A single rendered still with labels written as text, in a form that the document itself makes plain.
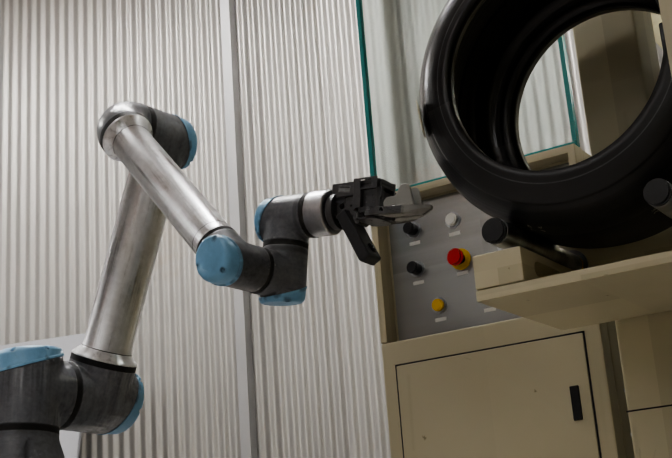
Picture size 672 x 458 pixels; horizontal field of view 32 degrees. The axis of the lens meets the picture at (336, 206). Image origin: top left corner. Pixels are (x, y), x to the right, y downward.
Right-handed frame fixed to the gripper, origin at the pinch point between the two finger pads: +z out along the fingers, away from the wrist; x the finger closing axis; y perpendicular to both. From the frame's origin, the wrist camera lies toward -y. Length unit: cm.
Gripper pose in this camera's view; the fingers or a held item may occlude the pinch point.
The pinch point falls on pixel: (425, 211)
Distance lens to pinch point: 219.3
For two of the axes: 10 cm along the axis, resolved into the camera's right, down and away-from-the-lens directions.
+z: 8.4, -1.1, -5.4
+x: 5.4, 2.2, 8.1
